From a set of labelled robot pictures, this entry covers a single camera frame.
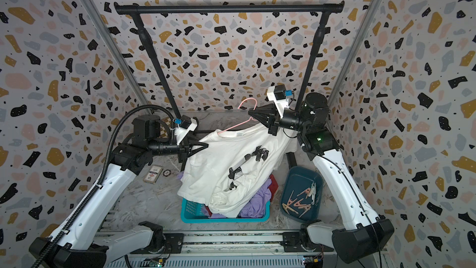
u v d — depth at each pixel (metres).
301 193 0.87
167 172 0.94
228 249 0.73
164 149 0.56
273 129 0.53
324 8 0.54
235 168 0.74
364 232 0.37
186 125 0.55
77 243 0.37
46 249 0.35
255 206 0.75
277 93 0.48
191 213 0.78
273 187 0.82
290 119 0.53
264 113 0.54
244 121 0.61
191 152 0.62
